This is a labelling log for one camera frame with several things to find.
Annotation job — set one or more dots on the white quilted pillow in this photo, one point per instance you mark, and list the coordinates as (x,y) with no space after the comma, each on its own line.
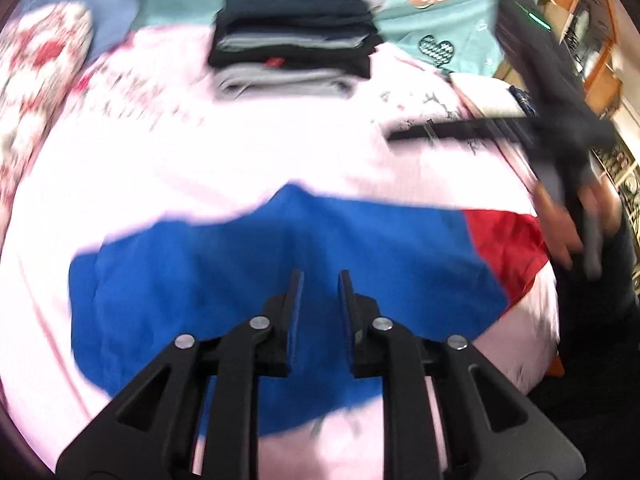
(486,97)

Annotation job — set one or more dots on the person's right hand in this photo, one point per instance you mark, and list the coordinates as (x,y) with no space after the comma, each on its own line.
(560,232)

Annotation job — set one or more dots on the black folded garment top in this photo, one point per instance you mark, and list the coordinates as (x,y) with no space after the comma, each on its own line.
(342,16)

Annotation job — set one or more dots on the grey folded garment bottom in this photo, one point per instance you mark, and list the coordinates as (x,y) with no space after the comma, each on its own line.
(252,80)

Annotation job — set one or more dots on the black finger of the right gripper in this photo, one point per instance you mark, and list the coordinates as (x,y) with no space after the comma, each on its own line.
(514,130)

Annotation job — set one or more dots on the red floral pillow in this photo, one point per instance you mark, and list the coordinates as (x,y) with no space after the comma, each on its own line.
(41,53)

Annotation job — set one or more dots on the wooden display cabinet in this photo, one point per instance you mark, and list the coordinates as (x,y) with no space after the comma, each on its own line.
(603,39)

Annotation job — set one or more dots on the person's dark sleeve forearm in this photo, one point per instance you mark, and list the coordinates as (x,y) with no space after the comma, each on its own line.
(613,293)

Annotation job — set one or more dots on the dark blue denim garment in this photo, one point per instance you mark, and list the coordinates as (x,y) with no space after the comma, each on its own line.
(523,101)

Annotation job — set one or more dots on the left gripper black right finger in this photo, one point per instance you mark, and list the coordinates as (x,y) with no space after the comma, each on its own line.
(448,413)

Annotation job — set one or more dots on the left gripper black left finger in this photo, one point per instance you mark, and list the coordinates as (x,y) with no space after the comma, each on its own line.
(194,389)

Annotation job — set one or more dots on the black grey folded garment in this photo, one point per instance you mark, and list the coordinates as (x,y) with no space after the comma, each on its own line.
(353,61)

